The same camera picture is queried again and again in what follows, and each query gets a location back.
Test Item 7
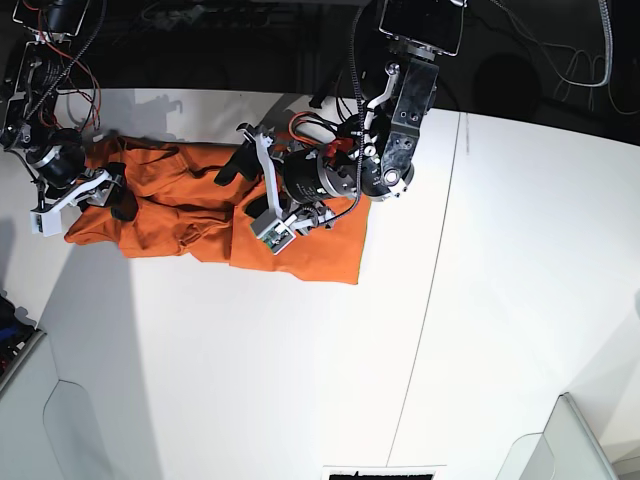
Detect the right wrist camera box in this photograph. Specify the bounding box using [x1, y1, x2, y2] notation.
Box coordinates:
[29, 210, 62, 237]

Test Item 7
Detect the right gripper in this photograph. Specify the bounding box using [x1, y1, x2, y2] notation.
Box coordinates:
[26, 128, 139, 221]

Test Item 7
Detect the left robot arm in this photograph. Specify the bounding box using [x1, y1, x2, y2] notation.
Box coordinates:
[215, 1, 467, 246]

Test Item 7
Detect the left clear acrylic panel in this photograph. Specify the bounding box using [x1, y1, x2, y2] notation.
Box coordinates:
[42, 380, 163, 479]

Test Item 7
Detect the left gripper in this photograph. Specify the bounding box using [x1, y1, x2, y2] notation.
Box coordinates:
[214, 123, 361, 235]

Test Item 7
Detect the clear acrylic panel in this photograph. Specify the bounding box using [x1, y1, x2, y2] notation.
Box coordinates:
[497, 393, 618, 480]
[42, 380, 163, 479]

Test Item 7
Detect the black white printed card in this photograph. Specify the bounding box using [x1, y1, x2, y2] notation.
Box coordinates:
[321, 466, 446, 480]

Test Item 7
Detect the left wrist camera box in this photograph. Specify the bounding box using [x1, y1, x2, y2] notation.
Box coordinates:
[250, 211, 296, 255]

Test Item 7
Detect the right clear acrylic panel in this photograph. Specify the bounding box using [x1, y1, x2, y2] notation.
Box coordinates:
[497, 393, 618, 480]

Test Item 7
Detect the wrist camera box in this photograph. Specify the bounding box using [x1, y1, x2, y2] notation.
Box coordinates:
[29, 210, 62, 237]
[250, 211, 296, 255]

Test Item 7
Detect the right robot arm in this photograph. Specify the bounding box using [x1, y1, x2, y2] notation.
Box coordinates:
[1, 1, 138, 231]

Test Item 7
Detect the orange t-shirt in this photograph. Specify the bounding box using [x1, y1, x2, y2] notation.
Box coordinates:
[65, 136, 371, 284]

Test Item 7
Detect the cluttered tray at left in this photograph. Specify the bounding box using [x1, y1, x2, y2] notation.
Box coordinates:
[0, 297, 45, 394]

